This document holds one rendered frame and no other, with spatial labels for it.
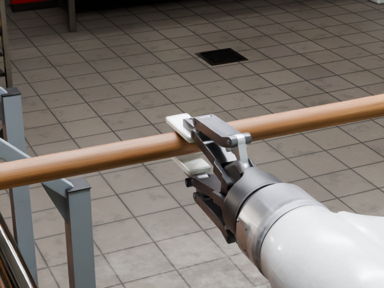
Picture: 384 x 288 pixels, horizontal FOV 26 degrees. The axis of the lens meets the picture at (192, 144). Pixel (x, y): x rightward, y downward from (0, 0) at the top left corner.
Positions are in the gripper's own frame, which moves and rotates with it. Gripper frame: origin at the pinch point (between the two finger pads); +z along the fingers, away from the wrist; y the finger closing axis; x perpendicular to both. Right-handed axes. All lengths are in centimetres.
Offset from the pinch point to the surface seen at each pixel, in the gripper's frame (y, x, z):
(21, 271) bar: 1.5, -25.1, -16.8
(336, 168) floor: 119, 154, 182
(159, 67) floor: 118, 134, 332
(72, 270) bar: 40, -5, 38
